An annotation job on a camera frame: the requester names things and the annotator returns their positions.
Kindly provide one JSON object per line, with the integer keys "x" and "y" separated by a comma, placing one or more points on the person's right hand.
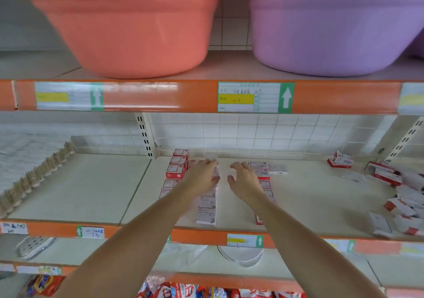
{"x": 245, "y": 183}

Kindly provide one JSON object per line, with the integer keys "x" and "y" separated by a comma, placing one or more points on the person's left hand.
{"x": 199, "y": 179}

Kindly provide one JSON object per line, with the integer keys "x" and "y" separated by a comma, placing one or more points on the white shelf with orange edges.
{"x": 86, "y": 188}

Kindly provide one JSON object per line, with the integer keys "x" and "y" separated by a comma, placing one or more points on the pile of red white boxes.
{"x": 391, "y": 182}

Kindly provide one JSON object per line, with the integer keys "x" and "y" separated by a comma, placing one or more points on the person's right forearm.
{"x": 311, "y": 248}

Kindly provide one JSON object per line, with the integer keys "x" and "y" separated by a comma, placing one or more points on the person's left forearm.
{"x": 126, "y": 248}

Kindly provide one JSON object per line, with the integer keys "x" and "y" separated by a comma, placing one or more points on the white perforated shelf upright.
{"x": 145, "y": 135}
{"x": 405, "y": 140}

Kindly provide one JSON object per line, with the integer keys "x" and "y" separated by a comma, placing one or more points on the small price label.
{"x": 341, "y": 246}
{"x": 91, "y": 232}
{"x": 412, "y": 249}
{"x": 245, "y": 240}

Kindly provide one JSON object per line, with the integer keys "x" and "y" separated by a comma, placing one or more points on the clear plastic bag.
{"x": 182, "y": 251}

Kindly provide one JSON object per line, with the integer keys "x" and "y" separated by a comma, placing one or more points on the large label with green arrow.
{"x": 69, "y": 96}
{"x": 256, "y": 98}
{"x": 412, "y": 99}

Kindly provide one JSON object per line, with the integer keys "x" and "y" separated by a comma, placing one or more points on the pile of small colourful packets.
{"x": 192, "y": 289}

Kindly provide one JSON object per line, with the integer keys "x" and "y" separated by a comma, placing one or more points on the orange plastic basin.
{"x": 126, "y": 30}

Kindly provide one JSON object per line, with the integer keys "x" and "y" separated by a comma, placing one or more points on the row of beige bundles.
{"x": 26, "y": 172}

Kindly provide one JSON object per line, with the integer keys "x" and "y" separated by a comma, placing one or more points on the white handwritten label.
{"x": 13, "y": 228}

